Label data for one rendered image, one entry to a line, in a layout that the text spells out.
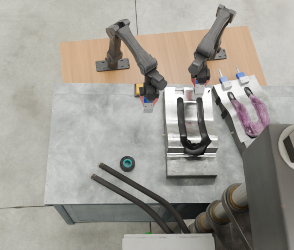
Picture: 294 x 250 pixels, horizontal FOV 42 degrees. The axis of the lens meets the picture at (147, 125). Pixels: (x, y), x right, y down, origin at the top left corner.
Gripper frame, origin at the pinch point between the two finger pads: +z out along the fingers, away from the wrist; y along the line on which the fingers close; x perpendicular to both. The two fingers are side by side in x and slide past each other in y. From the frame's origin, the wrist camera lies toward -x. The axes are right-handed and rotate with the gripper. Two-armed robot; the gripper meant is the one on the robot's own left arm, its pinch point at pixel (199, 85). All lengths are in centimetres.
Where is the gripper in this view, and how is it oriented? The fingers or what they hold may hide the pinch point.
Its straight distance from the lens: 210.8
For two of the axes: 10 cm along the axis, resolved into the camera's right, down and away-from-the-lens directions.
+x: 0.2, -7.2, 6.9
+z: 0.6, 6.9, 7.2
